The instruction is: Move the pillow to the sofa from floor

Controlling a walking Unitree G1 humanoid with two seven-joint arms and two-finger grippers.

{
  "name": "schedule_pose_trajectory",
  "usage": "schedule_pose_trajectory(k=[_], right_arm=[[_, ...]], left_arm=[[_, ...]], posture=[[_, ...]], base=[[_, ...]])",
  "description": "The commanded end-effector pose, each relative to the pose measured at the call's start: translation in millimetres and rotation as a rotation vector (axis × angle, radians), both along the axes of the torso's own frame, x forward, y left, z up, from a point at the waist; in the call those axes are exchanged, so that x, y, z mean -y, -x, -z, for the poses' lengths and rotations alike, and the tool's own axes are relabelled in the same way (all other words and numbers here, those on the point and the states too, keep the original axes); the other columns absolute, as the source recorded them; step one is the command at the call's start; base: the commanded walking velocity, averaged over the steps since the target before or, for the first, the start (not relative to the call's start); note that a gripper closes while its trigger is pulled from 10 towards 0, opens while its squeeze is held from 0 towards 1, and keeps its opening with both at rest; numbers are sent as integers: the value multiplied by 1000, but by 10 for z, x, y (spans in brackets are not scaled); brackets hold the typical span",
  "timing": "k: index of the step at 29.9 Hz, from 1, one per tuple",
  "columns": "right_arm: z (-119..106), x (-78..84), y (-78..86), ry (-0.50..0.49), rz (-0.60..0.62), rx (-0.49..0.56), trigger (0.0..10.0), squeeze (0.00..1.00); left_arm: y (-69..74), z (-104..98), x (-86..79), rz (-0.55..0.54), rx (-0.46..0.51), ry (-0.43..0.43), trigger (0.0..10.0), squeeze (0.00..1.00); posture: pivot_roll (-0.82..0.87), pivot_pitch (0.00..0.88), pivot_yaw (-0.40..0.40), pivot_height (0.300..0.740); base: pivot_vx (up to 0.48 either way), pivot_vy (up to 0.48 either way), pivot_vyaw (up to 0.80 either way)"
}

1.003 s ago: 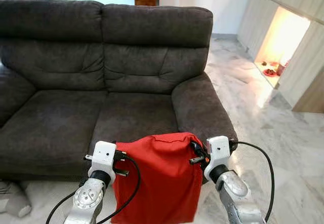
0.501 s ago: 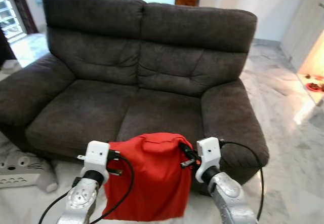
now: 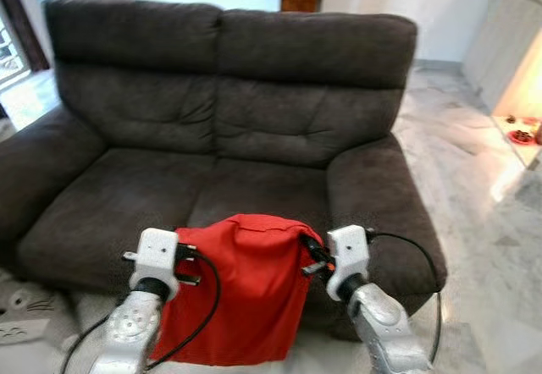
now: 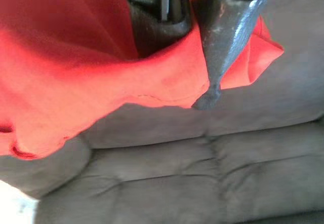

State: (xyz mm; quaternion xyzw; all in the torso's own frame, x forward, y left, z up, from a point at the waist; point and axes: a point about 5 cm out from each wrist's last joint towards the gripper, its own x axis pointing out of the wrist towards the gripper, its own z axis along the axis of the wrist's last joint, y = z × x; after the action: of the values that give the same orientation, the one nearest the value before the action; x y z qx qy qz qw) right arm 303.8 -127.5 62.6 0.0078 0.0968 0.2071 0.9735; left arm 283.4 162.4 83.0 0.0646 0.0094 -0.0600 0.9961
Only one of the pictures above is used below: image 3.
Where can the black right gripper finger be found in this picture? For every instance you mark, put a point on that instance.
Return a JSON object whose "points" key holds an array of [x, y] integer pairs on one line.
{"points": [[313, 247]]}

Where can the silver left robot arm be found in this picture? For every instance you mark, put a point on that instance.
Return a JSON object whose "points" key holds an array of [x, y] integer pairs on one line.
{"points": [[131, 332]]}

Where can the two-seat dark grey sofa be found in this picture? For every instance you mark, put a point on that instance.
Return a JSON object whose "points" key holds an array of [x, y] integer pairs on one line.
{"points": [[237, 120]]}

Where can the grey cartoon floor mat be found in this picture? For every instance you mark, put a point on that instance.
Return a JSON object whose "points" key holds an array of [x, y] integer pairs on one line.
{"points": [[30, 310]]}

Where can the red bowl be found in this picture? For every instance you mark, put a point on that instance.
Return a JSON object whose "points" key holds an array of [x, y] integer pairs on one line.
{"points": [[522, 137]]}

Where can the light wooden cabinet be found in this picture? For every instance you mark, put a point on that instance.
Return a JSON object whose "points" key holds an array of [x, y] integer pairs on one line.
{"points": [[500, 44]]}

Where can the dark framed window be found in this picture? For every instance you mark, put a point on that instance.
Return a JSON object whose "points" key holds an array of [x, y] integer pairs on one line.
{"points": [[17, 27]]}

